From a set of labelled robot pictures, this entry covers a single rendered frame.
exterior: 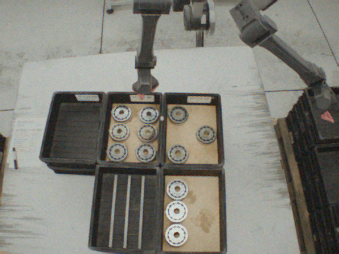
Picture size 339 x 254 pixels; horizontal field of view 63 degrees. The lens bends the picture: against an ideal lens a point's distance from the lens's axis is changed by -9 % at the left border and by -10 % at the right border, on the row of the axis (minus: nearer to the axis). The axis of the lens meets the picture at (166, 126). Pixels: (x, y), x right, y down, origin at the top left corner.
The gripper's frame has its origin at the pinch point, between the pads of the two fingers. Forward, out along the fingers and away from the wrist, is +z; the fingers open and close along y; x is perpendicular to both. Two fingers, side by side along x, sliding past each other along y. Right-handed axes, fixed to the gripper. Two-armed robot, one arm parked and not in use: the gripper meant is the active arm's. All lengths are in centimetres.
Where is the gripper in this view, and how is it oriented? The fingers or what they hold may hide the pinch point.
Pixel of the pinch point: (146, 94)
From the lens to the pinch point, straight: 140.8
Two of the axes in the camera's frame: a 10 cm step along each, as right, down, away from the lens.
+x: -6.7, -6.5, 3.6
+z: 0.1, 4.8, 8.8
